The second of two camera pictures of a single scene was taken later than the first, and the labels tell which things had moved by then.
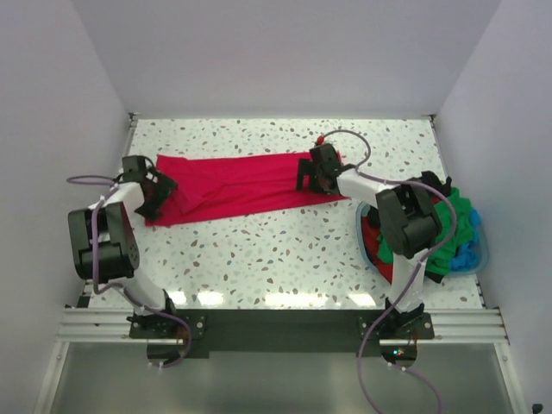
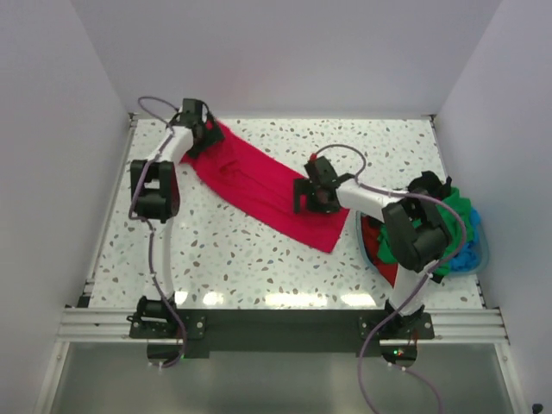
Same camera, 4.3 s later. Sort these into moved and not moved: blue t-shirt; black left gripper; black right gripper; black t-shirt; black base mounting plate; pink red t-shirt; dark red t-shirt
Moved: black right gripper; pink red t-shirt; black left gripper
Not moved: blue t-shirt; black t-shirt; dark red t-shirt; black base mounting plate
